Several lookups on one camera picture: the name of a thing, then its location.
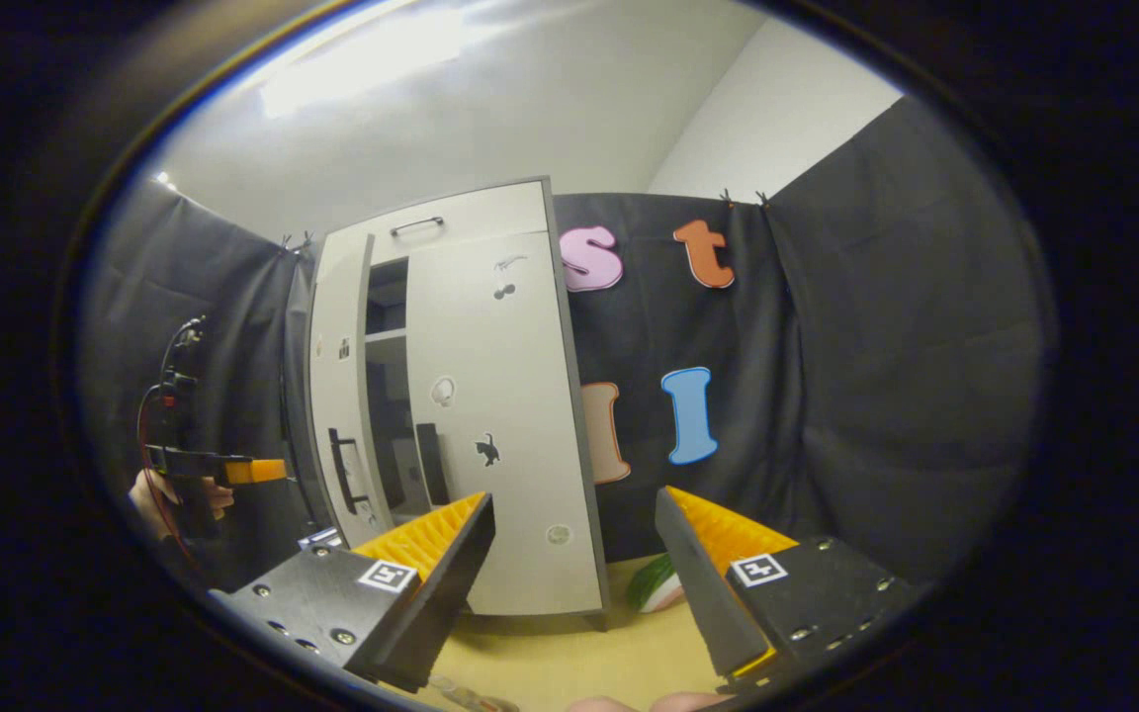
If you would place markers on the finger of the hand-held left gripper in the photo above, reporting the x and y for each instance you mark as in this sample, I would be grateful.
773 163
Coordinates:
199 463

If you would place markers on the watermelon slice toy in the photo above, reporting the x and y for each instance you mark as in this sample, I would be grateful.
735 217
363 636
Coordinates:
657 585

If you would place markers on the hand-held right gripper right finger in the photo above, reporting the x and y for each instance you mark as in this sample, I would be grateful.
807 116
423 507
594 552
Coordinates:
703 583

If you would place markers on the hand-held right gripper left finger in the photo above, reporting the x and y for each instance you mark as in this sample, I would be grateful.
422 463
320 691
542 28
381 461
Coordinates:
441 603

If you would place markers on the white cabinet door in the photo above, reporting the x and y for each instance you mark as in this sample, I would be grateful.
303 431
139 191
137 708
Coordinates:
337 326
510 376

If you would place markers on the black backdrop cloth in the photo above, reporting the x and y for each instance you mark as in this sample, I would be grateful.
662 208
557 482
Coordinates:
876 346

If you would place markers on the white cabinet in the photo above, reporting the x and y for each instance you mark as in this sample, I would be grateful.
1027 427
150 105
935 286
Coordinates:
387 297

